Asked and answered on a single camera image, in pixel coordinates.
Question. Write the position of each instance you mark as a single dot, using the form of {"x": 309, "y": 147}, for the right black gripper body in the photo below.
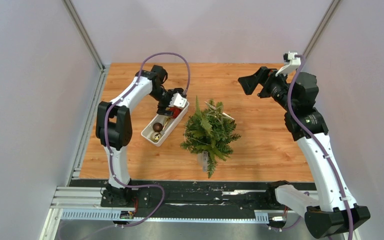
{"x": 274, "y": 87}

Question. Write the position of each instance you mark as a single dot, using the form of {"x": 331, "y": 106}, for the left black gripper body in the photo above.
{"x": 164, "y": 100}

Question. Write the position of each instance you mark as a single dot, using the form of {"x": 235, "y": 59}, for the red glitter ball ornament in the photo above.
{"x": 175, "y": 112}

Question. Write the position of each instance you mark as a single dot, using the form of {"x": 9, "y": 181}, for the silver star ornament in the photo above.
{"x": 218, "y": 110}

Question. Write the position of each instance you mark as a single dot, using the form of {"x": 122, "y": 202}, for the small green christmas tree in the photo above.
{"x": 206, "y": 131}

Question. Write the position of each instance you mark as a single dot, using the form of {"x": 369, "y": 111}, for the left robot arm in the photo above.
{"x": 114, "y": 126}

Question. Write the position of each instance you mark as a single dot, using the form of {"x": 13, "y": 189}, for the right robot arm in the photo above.
{"x": 335, "y": 210}

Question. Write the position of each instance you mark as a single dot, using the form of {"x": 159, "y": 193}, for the gold finial ornament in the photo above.
{"x": 165, "y": 123}

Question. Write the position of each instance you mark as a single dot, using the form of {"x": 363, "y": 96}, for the white ornament tray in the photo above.
{"x": 147, "y": 131}

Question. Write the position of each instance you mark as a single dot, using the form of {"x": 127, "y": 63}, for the dark brown ball ornament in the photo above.
{"x": 157, "y": 127}

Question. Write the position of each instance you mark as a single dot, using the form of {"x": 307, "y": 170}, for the gold ball ornament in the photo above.
{"x": 155, "y": 137}

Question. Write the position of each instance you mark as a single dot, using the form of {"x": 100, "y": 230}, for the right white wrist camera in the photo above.
{"x": 291, "y": 63}

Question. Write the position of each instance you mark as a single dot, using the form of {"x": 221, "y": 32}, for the left aluminium frame post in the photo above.
{"x": 71, "y": 9}

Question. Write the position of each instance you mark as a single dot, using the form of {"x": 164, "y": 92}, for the aluminium frame post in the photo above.
{"x": 325, "y": 20}
{"x": 71, "y": 9}

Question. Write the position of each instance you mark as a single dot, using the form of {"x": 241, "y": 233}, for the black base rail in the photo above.
{"x": 200, "y": 199}

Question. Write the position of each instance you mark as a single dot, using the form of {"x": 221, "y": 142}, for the right aluminium frame post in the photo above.
{"x": 325, "y": 20}

